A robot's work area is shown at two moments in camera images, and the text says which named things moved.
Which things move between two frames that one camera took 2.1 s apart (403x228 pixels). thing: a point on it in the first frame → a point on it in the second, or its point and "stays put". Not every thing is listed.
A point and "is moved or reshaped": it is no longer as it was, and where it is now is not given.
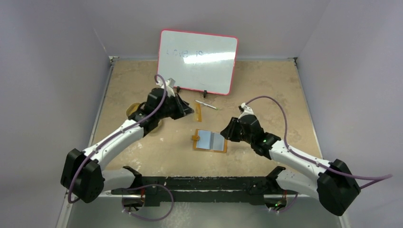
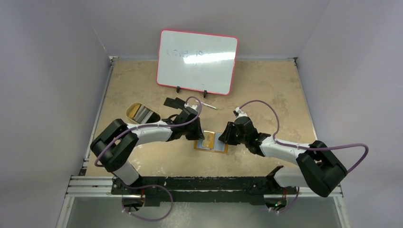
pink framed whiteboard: [199, 61] stays put
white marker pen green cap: [207, 105] stays put
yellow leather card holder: [208, 140] stays put
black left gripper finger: [183, 107] → [198, 134]
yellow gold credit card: [198, 112] is moved or reshaped
